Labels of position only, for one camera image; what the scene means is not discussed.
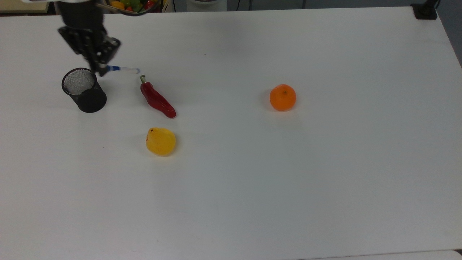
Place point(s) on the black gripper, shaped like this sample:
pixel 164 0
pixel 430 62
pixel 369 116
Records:
pixel 79 16

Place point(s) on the blue white marker pen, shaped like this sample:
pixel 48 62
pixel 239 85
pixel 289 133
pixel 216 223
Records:
pixel 126 69

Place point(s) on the black mesh pen cup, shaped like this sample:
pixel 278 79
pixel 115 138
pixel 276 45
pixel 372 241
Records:
pixel 92 103

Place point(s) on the yellow toy fruit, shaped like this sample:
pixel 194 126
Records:
pixel 117 4

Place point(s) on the green toy fruit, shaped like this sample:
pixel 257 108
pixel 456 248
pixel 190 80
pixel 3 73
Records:
pixel 134 3

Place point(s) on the red toy fruit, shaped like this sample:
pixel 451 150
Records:
pixel 148 4

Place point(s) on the red chili pepper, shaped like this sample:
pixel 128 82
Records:
pixel 158 103

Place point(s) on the beige wooden board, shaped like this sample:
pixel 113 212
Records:
pixel 21 8

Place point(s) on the yellow lemon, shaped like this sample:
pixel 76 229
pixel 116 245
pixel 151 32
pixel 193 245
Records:
pixel 160 141

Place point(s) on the orange toy tangerine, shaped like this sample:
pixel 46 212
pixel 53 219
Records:
pixel 282 97

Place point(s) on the white side table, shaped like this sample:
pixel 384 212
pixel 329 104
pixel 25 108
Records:
pixel 397 257

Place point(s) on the black corner clamp mount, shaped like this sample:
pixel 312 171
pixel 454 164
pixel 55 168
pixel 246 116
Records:
pixel 425 12

